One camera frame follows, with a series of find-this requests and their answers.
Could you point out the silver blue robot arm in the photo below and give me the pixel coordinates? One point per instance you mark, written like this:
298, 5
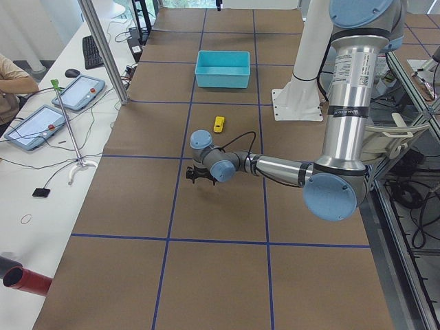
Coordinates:
334, 185

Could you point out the rubber band loop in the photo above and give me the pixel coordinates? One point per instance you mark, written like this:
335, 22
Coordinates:
25, 219

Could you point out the metal rod grabber tool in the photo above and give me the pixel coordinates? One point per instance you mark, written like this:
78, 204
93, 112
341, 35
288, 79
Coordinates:
81, 163

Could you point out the small black square device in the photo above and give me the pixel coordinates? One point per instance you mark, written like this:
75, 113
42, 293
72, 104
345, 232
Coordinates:
41, 192

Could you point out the seated person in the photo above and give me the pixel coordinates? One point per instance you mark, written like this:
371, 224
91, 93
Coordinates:
14, 82

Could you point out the teal plastic bin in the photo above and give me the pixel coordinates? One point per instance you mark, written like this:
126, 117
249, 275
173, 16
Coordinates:
223, 69

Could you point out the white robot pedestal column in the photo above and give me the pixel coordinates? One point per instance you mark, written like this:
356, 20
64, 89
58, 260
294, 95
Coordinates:
299, 100

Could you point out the aluminium frame post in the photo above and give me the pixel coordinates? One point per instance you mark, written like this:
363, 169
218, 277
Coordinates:
99, 37

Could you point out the far teach pendant tablet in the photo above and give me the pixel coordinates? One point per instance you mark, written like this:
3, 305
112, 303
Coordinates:
80, 92

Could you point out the yellow beetle toy car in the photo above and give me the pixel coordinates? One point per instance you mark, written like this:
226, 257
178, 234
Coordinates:
219, 124

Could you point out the black computer mouse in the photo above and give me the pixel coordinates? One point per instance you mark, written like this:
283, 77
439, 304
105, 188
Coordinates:
72, 73

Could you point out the red cylinder bottle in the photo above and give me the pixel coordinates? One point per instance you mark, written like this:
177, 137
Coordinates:
27, 281

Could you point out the black keyboard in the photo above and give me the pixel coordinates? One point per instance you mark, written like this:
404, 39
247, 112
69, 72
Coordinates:
91, 53

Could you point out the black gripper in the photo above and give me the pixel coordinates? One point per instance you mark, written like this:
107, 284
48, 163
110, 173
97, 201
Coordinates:
199, 171

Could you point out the near teach pendant tablet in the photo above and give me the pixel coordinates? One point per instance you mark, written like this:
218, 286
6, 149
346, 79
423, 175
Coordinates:
36, 129

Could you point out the beige plastic chair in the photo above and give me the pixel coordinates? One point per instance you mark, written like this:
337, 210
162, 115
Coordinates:
388, 141

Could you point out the teach pendant tablet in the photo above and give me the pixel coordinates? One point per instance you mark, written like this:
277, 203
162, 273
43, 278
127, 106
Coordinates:
80, 92
36, 129

